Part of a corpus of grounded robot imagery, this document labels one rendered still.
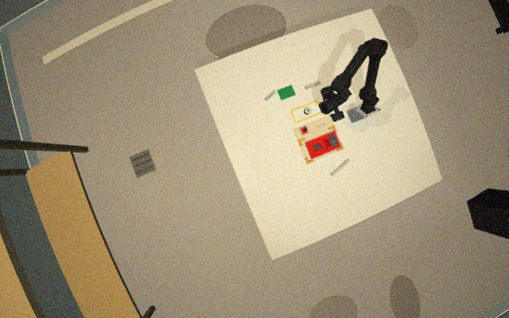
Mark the green flat rectangle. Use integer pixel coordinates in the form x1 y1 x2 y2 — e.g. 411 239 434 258
277 85 296 100

